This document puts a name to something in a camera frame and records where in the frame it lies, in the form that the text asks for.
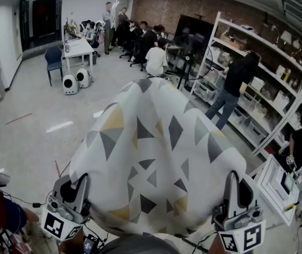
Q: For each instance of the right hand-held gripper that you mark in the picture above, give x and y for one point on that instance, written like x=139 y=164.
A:
x=242 y=234

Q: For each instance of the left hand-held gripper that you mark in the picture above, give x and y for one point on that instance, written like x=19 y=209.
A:
x=60 y=225

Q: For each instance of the white triangle-patterned cloth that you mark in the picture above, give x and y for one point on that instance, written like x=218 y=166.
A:
x=153 y=155

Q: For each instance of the person's left forearm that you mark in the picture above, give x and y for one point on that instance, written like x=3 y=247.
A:
x=71 y=246

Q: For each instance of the person's right forearm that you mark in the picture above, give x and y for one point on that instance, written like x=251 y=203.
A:
x=214 y=246

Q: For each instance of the red floor tape strip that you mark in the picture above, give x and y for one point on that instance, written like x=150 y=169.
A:
x=18 y=118
x=57 y=168

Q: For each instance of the white side table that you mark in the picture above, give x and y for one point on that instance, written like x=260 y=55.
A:
x=272 y=194

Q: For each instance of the dark tablet screen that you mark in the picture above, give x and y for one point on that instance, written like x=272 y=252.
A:
x=288 y=182

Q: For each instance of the yellow black hand tool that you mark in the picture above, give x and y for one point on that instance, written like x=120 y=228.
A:
x=291 y=207

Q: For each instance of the black belt device with screen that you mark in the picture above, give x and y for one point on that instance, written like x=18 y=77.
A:
x=89 y=245

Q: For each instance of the person's grey t-shirt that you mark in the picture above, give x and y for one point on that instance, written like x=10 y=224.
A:
x=140 y=246

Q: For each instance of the white capsule pet carrier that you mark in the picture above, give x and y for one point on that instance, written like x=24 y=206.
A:
x=84 y=78
x=70 y=85

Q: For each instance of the blue chair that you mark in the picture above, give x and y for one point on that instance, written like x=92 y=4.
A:
x=53 y=58

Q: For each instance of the black waste bin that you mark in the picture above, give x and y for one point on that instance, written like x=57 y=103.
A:
x=94 y=59

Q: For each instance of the white desk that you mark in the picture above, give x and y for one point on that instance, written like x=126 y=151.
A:
x=78 y=46

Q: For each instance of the clear water bottle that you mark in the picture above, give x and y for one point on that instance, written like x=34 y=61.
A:
x=66 y=46

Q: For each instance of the black office chair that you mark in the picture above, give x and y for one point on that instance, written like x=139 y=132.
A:
x=95 y=44

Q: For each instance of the white shelving rack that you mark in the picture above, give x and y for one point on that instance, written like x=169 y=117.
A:
x=211 y=33

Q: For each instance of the black double door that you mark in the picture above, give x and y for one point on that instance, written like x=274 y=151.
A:
x=43 y=17

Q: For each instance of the large black screen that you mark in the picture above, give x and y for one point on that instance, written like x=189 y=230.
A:
x=193 y=26

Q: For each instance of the white flat board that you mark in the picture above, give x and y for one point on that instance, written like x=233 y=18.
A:
x=116 y=13

